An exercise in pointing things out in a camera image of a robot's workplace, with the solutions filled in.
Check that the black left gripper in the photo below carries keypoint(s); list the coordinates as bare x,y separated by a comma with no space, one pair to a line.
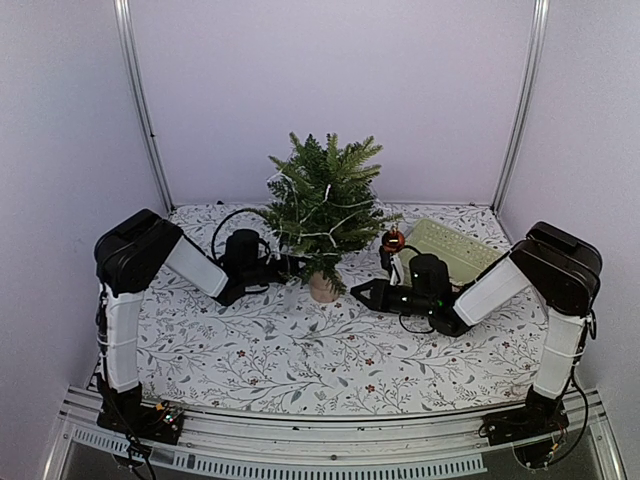
291,266

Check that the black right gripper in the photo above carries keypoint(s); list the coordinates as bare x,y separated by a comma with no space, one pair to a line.
378,297

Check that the clear battery box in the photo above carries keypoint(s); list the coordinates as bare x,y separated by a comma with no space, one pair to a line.
290,295

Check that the clear wire fairy lights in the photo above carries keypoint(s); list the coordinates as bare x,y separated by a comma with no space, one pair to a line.
322,213

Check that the red bauble ornament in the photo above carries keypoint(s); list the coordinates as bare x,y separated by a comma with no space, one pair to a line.
393,240

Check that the small green christmas tree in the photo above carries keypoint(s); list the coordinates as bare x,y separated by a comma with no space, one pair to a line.
311,151

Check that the pale green perforated basket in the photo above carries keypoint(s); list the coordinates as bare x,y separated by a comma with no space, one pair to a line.
465,257

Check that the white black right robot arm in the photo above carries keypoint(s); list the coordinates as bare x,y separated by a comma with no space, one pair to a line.
560,268

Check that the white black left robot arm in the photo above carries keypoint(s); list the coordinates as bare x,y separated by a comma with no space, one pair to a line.
128,258

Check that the floral white table mat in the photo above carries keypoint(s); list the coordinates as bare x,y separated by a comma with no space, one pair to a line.
328,359

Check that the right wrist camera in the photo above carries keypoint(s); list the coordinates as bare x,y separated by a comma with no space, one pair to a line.
391,263

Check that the left aluminium frame post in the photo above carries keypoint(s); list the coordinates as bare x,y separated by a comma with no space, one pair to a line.
126,35

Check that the aluminium frame post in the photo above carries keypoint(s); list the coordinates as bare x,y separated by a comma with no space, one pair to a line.
532,62
126,35

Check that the aluminium front rail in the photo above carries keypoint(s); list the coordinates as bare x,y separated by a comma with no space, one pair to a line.
226,444

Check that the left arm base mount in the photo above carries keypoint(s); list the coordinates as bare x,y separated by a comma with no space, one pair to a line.
161,423

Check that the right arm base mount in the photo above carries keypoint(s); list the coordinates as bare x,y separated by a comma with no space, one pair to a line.
530,425

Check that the right aluminium frame post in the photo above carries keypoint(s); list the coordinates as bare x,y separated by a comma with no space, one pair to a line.
532,62

